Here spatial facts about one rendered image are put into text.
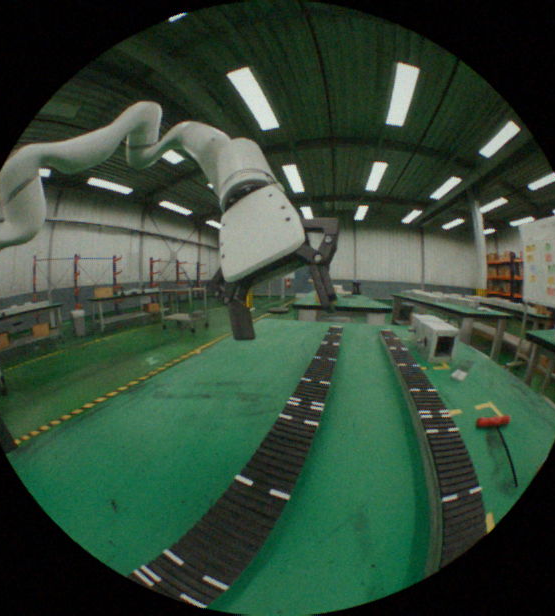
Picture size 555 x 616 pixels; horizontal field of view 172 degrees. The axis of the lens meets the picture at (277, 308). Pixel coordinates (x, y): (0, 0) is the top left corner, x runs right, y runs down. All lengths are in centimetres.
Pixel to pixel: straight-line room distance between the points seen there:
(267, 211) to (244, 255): 5
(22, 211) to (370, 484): 69
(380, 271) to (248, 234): 1079
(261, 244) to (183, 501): 27
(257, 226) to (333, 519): 30
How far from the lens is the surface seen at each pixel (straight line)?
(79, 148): 55
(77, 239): 791
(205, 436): 28
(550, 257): 304
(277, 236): 18
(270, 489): 18
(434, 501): 24
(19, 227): 52
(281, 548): 20
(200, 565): 17
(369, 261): 1080
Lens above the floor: 98
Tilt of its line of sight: 9 degrees down
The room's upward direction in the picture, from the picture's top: straight up
